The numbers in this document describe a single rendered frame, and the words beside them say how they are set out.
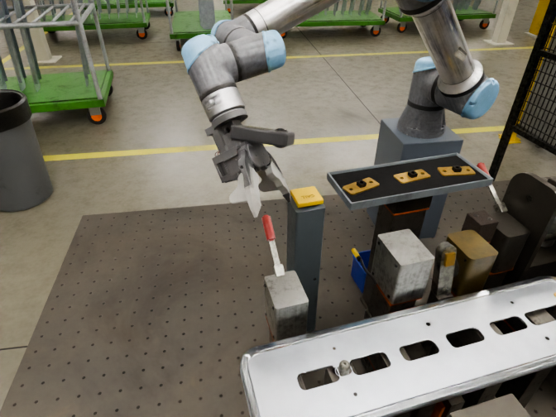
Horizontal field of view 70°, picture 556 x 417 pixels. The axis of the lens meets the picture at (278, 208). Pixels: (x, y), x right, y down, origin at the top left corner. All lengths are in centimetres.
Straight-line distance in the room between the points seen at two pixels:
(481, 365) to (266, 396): 40
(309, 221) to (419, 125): 59
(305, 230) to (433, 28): 55
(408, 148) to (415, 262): 56
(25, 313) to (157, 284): 125
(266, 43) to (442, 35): 45
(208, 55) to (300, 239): 44
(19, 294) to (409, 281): 219
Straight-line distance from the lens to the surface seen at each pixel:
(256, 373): 77
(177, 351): 119
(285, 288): 82
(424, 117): 135
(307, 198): 89
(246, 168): 71
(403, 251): 86
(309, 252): 96
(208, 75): 78
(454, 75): 117
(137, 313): 131
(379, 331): 85
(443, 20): 106
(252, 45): 82
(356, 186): 94
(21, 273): 277
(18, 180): 321
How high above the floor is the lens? 166
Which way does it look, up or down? 36 degrees down
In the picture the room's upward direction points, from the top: straight up
